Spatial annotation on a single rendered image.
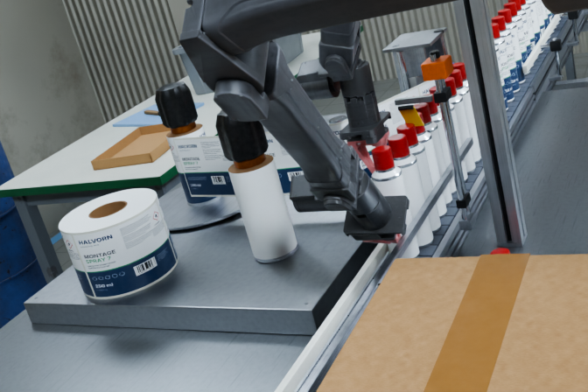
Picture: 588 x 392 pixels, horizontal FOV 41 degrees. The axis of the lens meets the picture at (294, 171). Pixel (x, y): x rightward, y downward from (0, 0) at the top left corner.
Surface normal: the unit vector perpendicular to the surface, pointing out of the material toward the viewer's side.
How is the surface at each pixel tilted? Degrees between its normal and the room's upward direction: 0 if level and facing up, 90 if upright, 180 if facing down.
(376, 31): 90
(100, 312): 90
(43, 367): 0
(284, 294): 0
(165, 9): 90
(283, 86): 97
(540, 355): 0
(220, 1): 47
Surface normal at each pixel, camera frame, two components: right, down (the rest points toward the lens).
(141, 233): 0.71, 0.06
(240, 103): -0.09, 0.94
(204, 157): -0.51, 0.41
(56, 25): 0.88, -0.07
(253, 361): -0.25, -0.91
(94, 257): -0.25, 0.39
